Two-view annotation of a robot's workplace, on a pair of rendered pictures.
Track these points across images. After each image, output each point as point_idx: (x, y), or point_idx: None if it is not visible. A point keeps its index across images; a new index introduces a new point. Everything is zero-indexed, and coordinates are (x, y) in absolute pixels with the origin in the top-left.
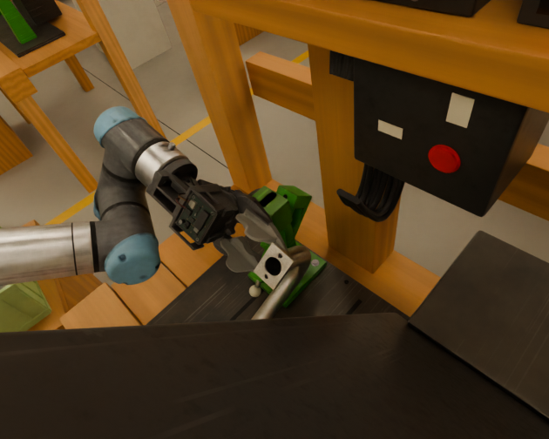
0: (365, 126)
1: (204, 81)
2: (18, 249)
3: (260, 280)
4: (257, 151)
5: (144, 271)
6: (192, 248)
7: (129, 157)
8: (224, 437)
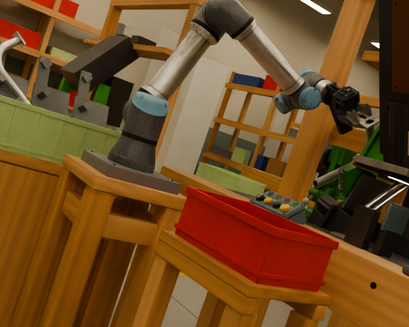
0: None
1: (309, 120)
2: (288, 62)
3: (315, 192)
4: (308, 180)
5: (314, 102)
6: (341, 100)
7: (317, 78)
8: None
